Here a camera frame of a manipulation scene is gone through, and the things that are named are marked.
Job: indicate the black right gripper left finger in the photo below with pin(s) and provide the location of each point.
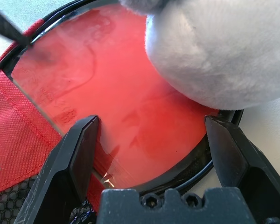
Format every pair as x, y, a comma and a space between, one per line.
65, 168

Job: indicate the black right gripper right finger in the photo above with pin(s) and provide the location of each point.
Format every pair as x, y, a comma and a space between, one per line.
238, 158

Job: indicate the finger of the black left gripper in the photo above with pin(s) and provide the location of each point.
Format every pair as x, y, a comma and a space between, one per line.
7, 28

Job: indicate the black red paddle case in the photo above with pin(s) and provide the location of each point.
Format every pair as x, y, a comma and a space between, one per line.
14, 121

